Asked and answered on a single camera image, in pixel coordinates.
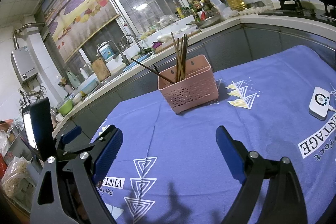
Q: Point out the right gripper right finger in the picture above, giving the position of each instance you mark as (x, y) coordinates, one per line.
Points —
(284, 201)

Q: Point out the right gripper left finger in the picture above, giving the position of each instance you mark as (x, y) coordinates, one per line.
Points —
(67, 191)

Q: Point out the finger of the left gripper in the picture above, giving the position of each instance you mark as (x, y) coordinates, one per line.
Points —
(70, 136)

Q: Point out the chrome kitchen faucet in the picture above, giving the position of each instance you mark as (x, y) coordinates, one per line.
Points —
(117, 52)
(130, 39)

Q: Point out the green bowl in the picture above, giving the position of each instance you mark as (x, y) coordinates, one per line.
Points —
(66, 107)

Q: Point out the wooden cutting board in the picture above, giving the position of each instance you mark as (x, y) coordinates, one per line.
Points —
(100, 69)

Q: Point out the white water heater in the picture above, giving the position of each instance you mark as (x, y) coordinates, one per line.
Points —
(23, 65)

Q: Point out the blue detergent bottle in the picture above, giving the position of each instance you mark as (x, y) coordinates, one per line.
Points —
(106, 51)

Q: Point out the white small electronic device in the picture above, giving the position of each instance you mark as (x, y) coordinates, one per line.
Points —
(319, 105)

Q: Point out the blue printed tablecloth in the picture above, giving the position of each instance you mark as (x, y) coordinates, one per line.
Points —
(189, 167)

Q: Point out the dark leaning chopstick in basket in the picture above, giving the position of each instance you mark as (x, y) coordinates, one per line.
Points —
(153, 71)

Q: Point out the pink perforated utensil basket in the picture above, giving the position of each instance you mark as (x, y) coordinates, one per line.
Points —
(197, 88)

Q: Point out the brown chopsticks bundle in basket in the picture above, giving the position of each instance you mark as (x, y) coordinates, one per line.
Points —
(180, 46)

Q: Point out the metal basin on counter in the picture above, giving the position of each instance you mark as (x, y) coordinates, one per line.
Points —
(207, 22)

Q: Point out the white plastic jug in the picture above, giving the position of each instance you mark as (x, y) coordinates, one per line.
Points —
(219, 5)

